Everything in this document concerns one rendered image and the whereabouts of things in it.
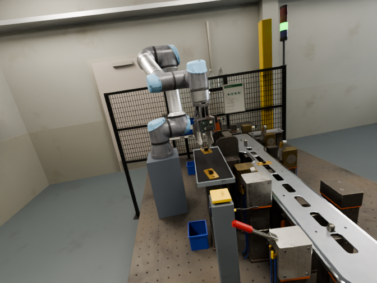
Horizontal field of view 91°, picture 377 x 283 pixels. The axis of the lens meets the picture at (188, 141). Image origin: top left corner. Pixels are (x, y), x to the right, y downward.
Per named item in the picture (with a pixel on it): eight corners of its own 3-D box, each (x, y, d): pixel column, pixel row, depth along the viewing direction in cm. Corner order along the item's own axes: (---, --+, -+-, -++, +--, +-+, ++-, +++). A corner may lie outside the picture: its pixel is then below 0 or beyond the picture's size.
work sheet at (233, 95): (245, 110, 202) (243, 81, 193) (224, 114, 203) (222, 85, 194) (244, 110, 204) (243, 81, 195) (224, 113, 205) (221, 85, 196)
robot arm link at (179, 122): (166, 136, 125) (149, 49, 112) (187, 131, 129) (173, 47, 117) (171, 139, 114) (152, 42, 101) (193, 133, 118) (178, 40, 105)
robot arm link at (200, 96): (188, 92, 77) (207, 88, 78) (189, 103, 79) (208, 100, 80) (192, 92, 70) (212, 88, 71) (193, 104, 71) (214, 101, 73)
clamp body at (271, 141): (280, 173, 154) (280, 133, 144) (265, 176, 155) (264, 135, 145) (276, 170, 161) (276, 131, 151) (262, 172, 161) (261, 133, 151)
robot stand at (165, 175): (159, 219, 122) (146, 163, 111) (159, 201, 141) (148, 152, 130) (188, 212, 124) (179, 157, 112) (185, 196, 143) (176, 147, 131)
